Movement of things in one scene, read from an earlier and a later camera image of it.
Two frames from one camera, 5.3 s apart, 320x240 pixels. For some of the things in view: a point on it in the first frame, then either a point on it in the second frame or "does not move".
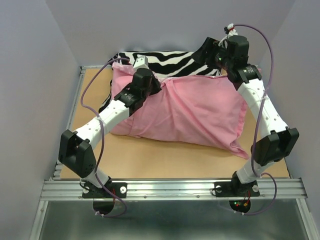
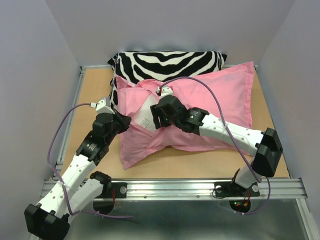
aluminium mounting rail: x=160 y=190 does not move
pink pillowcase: x=122 y=77 -> x=225 y=95
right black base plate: x=236 y=189 does not move
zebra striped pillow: x=164 y=64 does not move
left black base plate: x=90 y=191 does not move
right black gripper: x=210 y=45 -> x=157 y=112
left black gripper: x=157 y=86 -> x=124 y=120
